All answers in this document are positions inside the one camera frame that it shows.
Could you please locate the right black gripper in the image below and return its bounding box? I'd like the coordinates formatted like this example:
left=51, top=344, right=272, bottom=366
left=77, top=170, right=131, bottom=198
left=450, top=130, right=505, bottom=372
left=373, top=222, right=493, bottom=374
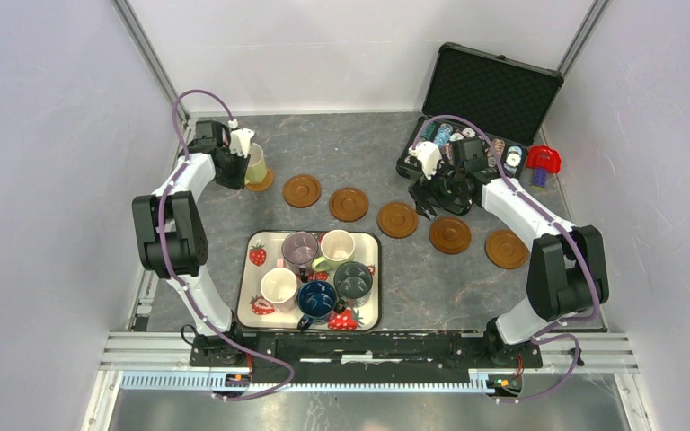
left=408, top=152, right=464, bottom=221

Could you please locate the yellow mug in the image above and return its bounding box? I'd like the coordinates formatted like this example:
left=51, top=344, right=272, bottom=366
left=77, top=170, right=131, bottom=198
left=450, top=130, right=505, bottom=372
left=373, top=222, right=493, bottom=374
left=244, top=143, right=268, bottom=186

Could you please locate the dark wooden coaster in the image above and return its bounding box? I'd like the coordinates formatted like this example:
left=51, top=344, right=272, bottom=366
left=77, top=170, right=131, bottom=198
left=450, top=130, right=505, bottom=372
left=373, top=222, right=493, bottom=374
left=329, top=187, right=369, bottom=223
left=377, top=201, right=419, bottom=239
left=282, top=174, right=322, bottom=208
left=429, top=216, right=472, bottom=255
left=484, top=230, right=529, bottom=269

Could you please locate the small light wooden coaster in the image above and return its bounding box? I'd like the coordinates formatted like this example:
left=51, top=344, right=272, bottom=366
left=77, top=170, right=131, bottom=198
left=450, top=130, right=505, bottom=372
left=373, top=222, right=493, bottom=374
left=245, top=168, right=274, bottom=192

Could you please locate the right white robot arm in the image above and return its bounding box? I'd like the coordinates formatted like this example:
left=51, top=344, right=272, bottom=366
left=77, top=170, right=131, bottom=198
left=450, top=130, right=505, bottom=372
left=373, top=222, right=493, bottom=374
left=403, top=135, right=608, bottom=366

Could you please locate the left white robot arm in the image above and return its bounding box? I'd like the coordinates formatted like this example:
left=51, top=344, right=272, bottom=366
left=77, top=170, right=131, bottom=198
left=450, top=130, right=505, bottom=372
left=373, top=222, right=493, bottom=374
left=132, top=119, right=255, bottom=366

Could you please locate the strawberry pattern tray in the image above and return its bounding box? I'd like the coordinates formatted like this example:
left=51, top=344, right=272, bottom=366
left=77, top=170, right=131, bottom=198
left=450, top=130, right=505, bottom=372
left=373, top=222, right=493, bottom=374
left=236, top=231, right=382, bottom=331

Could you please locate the light green mug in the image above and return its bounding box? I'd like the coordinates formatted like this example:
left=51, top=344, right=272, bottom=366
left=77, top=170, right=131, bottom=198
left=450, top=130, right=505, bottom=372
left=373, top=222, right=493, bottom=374
left=312, top=230, right=356, bottom=272

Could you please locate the grey mug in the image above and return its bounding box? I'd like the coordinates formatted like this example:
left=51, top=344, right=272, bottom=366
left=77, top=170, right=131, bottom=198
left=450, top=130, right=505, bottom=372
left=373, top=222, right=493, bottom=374
left=334, top=261, right=374, bottom=307

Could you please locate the purple mug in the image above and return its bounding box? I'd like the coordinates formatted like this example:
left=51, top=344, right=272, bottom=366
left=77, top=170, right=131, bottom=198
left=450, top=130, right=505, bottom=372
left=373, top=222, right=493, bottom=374
left=281, top=231, right=320, bottom=274

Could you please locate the black poker chip case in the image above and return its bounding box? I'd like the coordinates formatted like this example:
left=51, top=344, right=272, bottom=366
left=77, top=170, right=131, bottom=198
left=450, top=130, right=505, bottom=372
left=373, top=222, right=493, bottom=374
left=395, top=42, right=564, bottom=180

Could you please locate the pale pink mug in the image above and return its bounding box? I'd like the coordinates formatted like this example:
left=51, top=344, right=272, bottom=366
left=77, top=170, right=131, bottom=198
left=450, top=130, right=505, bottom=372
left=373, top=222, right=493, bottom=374
left=261, top=268, right=299, bottom=312

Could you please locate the red and purple toy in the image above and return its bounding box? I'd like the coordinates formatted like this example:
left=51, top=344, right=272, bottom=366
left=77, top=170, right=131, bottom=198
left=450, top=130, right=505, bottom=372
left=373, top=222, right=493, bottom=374
left=526, top=145, right=562, bottom=189

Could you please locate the dark blue mug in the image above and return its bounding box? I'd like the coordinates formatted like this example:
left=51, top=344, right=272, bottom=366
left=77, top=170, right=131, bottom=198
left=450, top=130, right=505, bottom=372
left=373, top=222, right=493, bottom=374
left=296, top=281, right=347, bottom=331

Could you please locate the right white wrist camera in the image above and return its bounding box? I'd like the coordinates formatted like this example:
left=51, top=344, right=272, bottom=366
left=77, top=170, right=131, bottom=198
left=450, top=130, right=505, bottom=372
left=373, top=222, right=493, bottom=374
left=408, top=141, right=442, bottom=180

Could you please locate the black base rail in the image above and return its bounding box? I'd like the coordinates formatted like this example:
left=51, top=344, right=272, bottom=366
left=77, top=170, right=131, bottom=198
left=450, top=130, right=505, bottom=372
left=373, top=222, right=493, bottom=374
left=190, top=330, right=544, bottom=384

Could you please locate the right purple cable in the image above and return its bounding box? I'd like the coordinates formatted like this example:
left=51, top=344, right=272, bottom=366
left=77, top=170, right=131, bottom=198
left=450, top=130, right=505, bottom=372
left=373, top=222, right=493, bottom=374
left=411, top=115, right=602, bottom=406

